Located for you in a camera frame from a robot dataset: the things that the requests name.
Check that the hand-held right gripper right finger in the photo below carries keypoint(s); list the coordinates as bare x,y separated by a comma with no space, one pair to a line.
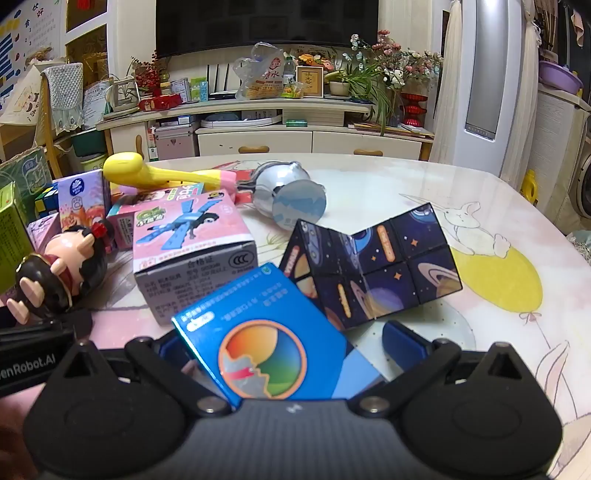
399,341

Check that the red berry plant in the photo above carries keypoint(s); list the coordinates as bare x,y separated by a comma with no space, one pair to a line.
147,74

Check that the light green waste bin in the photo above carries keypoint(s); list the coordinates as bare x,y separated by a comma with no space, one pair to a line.
92,159

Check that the cartoon doll figure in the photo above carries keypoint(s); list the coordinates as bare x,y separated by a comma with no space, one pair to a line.
60,263

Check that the small pink box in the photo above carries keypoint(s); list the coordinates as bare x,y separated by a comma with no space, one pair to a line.
42,230

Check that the clear plastic bag of snacks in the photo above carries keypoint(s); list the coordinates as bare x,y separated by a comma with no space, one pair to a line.
261,74

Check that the green and white carton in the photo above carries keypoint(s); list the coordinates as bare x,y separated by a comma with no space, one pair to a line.
198,90

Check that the yellow bottle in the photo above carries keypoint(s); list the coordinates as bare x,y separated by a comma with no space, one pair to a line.
530,187

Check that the potted green plant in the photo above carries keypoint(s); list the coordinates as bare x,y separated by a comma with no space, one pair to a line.
360,81

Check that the white curtain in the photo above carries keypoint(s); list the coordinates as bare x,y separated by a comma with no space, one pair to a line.
445,83

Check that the pink toy box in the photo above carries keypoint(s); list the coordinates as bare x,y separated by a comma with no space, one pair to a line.
184,240

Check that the framed certificate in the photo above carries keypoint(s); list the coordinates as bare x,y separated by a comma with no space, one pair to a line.
310,82

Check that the light green box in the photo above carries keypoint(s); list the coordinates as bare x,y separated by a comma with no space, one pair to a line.
11,230

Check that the cream printed cloth bag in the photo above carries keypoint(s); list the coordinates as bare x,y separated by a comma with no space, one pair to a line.
21,94

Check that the pink carton with blue logo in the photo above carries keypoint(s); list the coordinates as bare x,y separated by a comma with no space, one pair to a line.
78,194

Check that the dark green box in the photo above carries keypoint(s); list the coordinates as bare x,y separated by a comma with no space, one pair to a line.
25,173

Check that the white television cabinet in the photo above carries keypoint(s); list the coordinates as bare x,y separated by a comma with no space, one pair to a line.
323,138

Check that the white standing air conditioner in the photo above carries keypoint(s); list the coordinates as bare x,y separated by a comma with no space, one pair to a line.
485,83

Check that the blue medicine box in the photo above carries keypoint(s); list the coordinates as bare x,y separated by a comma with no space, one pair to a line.
277,332

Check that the red ornament stand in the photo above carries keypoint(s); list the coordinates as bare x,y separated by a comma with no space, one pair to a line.
412,108

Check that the black television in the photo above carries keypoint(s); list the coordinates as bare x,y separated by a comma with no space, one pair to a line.
263,23

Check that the washing machine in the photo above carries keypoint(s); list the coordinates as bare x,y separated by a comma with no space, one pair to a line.
561,152

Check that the pink storage box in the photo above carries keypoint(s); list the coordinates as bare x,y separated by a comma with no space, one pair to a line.
174,142

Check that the artificial flower bouquet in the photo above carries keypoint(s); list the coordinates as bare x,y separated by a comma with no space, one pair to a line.
406,57

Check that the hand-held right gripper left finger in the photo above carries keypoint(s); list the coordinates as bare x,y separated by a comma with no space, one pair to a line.
167,346

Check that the pink snack box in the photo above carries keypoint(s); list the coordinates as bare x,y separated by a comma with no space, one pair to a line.
121,226

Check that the dark green bin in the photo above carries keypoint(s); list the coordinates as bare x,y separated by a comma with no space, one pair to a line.
90,141

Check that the yellow and pink toy hammer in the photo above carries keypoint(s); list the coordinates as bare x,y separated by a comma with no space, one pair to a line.
134,168

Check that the colourful puzzle cube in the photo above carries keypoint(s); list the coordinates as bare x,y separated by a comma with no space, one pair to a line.
46,201

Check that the wall poster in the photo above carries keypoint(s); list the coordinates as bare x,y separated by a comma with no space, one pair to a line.
27,46

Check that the purple basin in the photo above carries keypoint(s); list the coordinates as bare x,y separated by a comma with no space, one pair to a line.
559,78

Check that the wooden chair with lace cover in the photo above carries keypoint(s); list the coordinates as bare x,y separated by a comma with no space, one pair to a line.
64,97

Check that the space print folding cube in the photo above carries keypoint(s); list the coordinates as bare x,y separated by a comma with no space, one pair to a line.
383,272

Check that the red flat box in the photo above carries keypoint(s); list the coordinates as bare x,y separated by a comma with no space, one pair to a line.
159,102

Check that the silver round toy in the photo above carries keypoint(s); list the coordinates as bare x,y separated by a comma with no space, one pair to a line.
277,184

